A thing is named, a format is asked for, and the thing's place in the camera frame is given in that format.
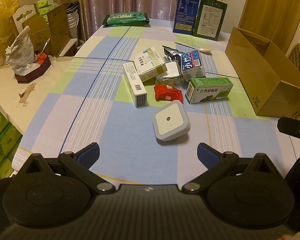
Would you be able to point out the white charger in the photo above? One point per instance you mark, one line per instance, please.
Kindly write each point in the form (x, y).
(171, 70)

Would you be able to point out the orange crumpled wrapper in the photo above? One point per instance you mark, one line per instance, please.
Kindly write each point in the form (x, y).
(41, 58)

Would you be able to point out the green wipes packet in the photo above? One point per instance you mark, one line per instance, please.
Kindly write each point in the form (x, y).
(125, 18)

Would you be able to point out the red snack packet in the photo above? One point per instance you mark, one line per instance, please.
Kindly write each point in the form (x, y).
(168, 92)

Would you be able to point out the thin metal utensil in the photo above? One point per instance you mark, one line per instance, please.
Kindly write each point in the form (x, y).
(45, 45)

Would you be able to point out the yellow plastic bag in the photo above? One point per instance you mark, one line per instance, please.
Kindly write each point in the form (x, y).
(2, 17)

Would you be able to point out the brown cardboard box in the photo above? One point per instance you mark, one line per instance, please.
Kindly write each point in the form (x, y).
(250, 62)

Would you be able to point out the stack of white buckets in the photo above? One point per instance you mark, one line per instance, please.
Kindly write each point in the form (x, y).
(72, 22)

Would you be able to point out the stack of green tissue packs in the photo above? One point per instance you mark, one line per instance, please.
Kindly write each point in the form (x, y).
(43, 5)
(2, 135)

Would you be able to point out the silver foil bag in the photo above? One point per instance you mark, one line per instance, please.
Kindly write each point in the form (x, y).
(173, 52)

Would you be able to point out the long white medicine box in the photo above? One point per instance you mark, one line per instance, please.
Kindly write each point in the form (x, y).
(133, 85)

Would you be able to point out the white panel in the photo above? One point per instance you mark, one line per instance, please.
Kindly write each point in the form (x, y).
(67, 47)

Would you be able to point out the white square night light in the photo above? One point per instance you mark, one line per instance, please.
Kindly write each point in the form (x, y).
(165, 128)

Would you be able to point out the large brown printed carton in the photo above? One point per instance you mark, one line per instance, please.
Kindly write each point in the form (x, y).
(58, 30)

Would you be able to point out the tall blue carton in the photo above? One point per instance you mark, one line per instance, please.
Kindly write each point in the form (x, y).
(186, 12)

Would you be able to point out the beige plastic spoon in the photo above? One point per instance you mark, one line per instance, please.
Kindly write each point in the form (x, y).
(205, 49)

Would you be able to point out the tall green carton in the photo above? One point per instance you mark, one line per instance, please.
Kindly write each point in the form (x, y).
(210, 20)

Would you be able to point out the white and green medicine box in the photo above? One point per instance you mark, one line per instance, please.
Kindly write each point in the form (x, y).
(150, 63)

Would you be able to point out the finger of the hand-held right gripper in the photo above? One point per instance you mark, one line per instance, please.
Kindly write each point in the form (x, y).
(292, 127)

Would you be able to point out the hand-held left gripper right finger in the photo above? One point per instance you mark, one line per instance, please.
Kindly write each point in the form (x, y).
(207, 153)

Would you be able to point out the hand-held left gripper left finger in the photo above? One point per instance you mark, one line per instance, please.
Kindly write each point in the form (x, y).
(88, 153)

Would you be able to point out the desktop with checked tablecloth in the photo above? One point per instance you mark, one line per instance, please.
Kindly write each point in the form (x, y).
(130, 130)

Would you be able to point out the white carved chair back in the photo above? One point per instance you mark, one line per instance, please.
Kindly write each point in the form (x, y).
(22, 15)

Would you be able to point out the small brown carton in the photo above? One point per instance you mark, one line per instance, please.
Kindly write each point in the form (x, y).
(36, 30)

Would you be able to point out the beige printed tablecloth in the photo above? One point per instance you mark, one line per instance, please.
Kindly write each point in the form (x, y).
(10, 97)

